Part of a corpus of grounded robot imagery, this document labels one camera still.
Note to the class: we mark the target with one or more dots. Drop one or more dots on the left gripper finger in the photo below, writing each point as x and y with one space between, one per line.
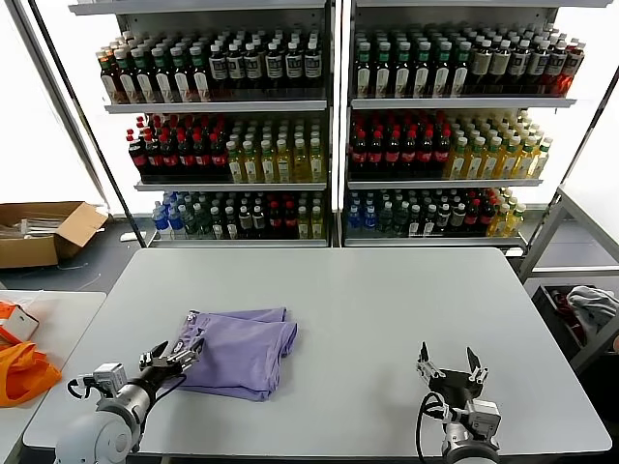
186 355
152 360

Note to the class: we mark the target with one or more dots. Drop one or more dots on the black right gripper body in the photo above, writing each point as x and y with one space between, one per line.
452 384

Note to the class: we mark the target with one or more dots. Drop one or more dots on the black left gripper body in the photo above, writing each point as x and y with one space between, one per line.
162 374

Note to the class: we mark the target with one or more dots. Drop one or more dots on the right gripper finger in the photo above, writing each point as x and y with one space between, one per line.
479 373
425 367

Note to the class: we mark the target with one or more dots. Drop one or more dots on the purple printed T-shirt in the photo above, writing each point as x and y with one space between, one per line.
242 353

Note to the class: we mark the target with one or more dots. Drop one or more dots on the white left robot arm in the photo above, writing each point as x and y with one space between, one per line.
106 430

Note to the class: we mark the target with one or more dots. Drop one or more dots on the white side table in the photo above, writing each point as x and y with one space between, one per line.
72 328

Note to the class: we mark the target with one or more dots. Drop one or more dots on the black storage bin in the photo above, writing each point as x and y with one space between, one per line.
549 319

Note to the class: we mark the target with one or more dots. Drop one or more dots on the red item in bin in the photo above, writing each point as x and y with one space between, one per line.
563 302

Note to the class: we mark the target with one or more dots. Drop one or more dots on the small white plastic piece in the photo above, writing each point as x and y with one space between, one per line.
128 236

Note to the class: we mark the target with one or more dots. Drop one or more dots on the orange fabric bag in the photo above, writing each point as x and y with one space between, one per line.
24 374

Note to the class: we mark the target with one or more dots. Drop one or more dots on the blue water bottle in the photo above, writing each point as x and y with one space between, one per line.
162 224
355 222
370 222
177 224

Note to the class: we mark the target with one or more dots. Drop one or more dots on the small white cap dark bottle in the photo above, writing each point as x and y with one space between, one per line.
259 222
246 222
415 222
458 220
444 220
429 222
218 224
232 224

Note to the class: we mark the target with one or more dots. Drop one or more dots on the grey crumpled cloth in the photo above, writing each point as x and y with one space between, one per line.
595 304

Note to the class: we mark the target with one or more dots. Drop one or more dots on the white and orange box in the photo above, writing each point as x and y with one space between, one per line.
21 323

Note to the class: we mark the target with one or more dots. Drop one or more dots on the small yellow juice bottle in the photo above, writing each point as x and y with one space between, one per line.
501 222
303 224
317 224
516 222

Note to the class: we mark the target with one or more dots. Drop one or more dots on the small red cap cola bottle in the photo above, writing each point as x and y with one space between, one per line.
290 222
275 222
473 220
487 220

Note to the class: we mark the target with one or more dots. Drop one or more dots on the open cardboard box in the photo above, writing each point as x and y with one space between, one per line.
29 251

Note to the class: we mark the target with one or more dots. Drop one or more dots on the bundle of white strips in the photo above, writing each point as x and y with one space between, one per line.
34 226

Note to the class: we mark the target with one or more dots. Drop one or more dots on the grey metal shelving unit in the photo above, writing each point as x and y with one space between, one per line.
217 107
459 103

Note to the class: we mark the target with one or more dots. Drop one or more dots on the green label tea bottle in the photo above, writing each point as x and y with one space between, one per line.
182 82
128 84
145 84
200 82
163 84
442 72
383 72
461 72
364 72
422 72
403 72

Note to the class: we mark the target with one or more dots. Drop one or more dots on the red tea bottle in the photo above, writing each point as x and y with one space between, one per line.
573 67
112 84

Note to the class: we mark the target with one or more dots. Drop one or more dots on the black-white label dark bottle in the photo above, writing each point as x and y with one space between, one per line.
520 63
557 63
294 65
236 67
274 66
218 67
254 67
313 64
539 63

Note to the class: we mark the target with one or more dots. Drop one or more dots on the beige label dark bottle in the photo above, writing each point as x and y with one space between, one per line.
501 65
482 65

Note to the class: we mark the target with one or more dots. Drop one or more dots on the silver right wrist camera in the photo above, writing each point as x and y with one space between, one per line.
483 415

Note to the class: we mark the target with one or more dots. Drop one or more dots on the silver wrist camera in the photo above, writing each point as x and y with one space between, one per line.
483 415
110 374

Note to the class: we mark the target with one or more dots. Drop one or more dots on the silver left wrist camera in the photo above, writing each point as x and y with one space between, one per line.
110 374

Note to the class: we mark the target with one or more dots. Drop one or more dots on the grey metal cart frame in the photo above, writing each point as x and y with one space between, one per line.
540 241

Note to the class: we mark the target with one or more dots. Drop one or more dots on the black window frame pole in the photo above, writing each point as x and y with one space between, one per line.
89 121
568 169

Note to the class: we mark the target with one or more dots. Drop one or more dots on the grey window frame pillar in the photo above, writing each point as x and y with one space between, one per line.
70 121

